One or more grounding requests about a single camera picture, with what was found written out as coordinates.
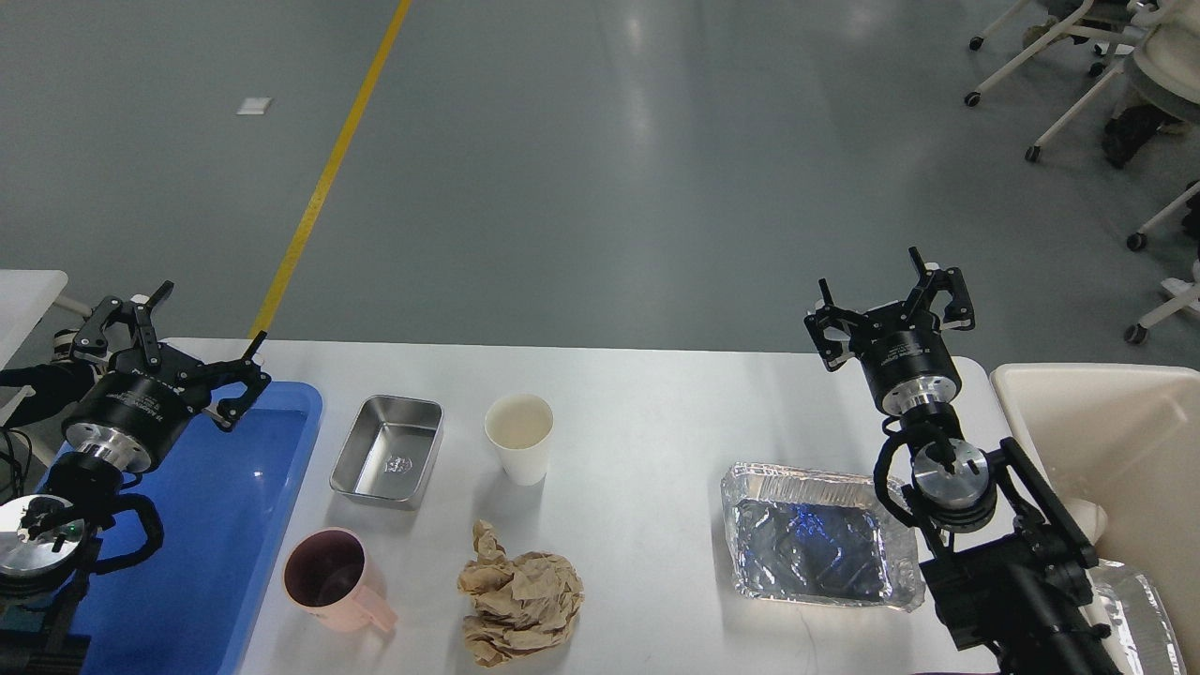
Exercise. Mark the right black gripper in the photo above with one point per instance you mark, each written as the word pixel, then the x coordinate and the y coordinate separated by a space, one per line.
pixel 905 361

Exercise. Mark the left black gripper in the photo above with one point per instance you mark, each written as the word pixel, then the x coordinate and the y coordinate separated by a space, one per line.
pixel 133 417

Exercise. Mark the aluminium foil tray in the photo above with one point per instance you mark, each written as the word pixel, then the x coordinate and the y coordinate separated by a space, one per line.
pixel 807 536

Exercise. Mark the stainless steel rectangular tin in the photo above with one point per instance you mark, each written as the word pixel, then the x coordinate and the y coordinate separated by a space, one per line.
pixel 389 455

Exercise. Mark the pink plastic mug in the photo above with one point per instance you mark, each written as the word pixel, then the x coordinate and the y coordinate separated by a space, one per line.
pixel 331 576

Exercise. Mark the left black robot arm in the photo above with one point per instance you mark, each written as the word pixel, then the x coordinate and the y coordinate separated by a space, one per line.
pixel 86 519

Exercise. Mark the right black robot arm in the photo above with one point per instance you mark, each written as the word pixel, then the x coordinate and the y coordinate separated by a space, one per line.
pixel 1009 565

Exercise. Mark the person's shoe and leg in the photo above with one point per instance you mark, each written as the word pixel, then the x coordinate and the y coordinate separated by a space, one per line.
pixel 56 384

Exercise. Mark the white side table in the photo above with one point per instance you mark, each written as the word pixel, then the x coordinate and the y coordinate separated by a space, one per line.
pixel 26 296

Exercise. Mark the blue plastic tray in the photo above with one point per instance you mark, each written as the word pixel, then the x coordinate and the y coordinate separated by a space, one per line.
pixel 224 499

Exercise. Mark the beige plastic bin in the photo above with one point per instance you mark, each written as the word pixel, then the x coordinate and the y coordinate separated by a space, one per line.
pixel 1126 438

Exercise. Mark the white chair base right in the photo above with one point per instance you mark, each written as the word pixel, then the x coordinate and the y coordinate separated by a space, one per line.
pixel 1179 294

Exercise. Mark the seated person's dark leg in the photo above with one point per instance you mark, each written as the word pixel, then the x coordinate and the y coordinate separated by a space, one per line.
pixel 1124 136

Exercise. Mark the white paper cup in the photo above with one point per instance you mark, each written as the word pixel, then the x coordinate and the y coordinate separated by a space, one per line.
pixel 519 427

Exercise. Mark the foil tray in bin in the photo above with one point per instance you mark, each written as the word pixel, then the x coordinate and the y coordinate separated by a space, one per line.
pixel 1143 640

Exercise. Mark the crumpled brown paper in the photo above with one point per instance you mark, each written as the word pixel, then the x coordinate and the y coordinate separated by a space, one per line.
pixel 520 605

